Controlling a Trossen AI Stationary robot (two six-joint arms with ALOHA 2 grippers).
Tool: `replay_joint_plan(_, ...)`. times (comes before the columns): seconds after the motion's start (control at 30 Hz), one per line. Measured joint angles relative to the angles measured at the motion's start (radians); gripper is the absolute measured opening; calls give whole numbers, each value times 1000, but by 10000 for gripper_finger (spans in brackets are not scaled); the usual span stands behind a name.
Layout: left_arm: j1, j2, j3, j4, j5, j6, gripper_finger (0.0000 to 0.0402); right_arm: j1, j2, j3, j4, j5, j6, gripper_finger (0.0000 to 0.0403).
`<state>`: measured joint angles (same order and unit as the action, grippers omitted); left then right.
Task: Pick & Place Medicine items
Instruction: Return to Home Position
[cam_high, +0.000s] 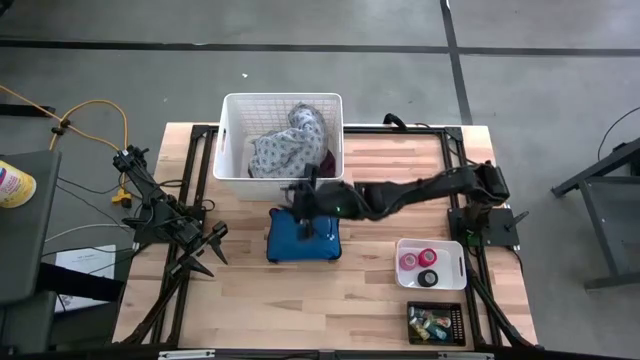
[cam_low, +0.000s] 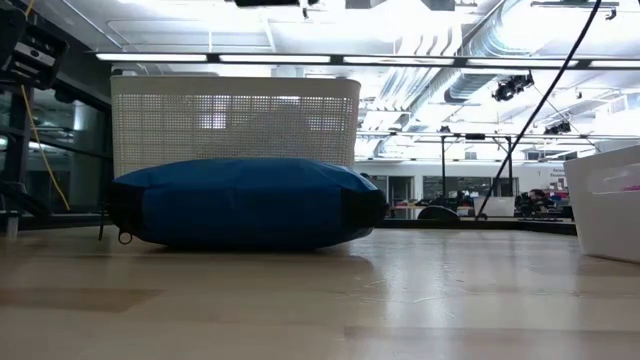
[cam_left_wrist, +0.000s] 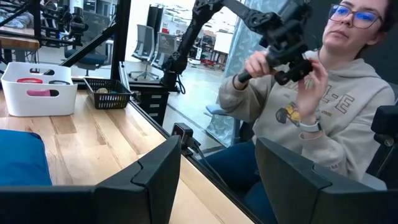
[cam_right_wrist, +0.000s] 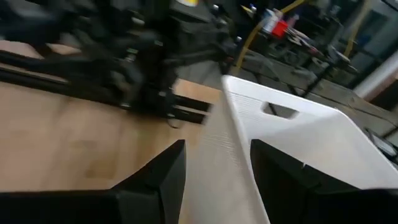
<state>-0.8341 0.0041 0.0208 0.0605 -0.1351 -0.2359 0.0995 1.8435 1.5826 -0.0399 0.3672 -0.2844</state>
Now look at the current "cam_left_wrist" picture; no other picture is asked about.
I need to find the grey rolling office chair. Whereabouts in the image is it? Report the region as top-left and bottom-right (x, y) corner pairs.
(129, 24), (160, 82)
(150, 32), (180, 70)

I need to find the white plastic bin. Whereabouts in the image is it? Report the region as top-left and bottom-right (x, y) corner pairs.
(1, 61), (78, 118)

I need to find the table-level camera box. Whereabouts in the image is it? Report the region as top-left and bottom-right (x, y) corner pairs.
(171, 122), (201, 156)

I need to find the pink bandage roll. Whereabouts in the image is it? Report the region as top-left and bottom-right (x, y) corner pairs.
(26, 89), (52, 97)

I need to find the black mesh basket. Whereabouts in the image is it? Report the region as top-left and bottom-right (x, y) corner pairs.
(83, 77), (133, 110)

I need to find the red bandage roll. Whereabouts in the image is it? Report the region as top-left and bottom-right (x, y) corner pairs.
(16, 77), (44, 84)

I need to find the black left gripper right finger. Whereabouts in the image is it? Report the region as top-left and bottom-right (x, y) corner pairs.
(254, 137), (398, 224)

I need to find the person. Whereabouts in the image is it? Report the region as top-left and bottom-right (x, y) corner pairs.
(198, 0), (398, 224)

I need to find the wooden work table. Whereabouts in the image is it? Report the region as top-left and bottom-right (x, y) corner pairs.
(0, 26), (41, 63)

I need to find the leaf-patterned curtain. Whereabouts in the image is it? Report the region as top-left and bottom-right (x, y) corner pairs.
(205, 0), (292, 149)

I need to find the blue seat office chair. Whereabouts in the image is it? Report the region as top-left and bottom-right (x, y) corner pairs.
(64, 11), (113, 77)

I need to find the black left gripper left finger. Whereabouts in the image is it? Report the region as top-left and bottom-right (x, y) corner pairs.
(93, 135), (182, 224)

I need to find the blue first aid bag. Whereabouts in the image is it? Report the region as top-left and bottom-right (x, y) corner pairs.
(0, 129), (53, 187)

